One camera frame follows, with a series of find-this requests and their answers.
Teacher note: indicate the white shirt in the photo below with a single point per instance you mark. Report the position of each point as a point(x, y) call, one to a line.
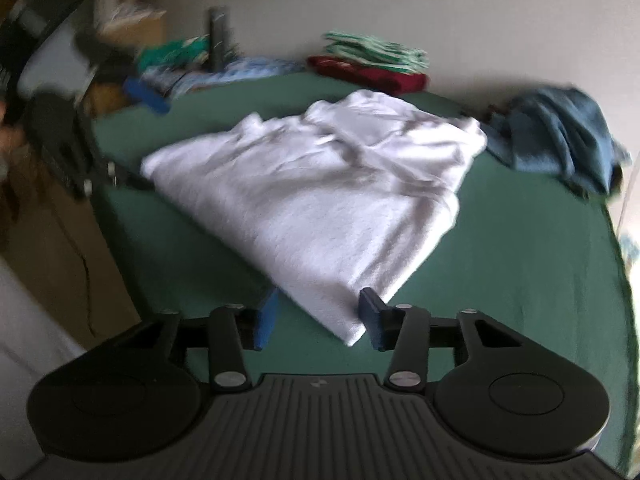
point(310, 200)

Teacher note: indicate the green striped folded shirt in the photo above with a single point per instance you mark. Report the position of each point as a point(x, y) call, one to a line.
point(380, 52)

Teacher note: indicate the dark grey cylinder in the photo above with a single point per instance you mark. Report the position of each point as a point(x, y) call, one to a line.
point(219, 35)

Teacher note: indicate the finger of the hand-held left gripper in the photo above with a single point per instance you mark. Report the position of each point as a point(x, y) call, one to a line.
point(70, 150)
point(147, 95)

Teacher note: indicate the blue towel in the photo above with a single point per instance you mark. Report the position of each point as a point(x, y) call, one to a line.
point(560, 135)

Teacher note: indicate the blue patterned pillow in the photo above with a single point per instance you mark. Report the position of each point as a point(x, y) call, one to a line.
point(240, 72)

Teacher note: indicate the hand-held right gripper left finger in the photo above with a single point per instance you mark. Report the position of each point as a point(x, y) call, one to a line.
point(267, 317)

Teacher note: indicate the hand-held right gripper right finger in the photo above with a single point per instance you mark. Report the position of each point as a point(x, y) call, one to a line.
point(372, 317)

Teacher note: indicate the cardboard box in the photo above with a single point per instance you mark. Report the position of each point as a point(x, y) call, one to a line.
point(140, 25)

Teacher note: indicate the dark red folded garment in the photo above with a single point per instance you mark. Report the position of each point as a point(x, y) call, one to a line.
point(370, 80)

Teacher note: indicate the green and white cloth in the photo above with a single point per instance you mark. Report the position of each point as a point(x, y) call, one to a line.
point(175, 52)

